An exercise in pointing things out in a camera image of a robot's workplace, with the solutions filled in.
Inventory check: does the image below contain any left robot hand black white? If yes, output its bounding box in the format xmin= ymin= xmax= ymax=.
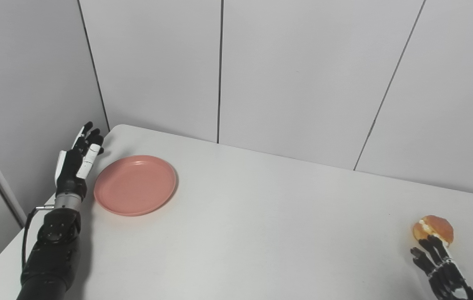
xmin=54 ymin=121 xmax=105 ymax=200

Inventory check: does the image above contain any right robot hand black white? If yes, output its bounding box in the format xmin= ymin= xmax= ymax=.
xmin=410 ymin=235 xmax=473 ymax=300

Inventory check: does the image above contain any cream puff pastry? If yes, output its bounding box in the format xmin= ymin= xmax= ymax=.
xmin=412 ymin=215 xmax=455 ymax=246

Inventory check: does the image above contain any pink round plate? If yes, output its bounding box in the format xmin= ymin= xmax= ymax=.
xmin=93 ymin=155 xmax=177 ymax=217

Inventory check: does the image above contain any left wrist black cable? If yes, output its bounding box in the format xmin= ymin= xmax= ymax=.
xmin=21 ymin=205 xmax=55 ymax=269

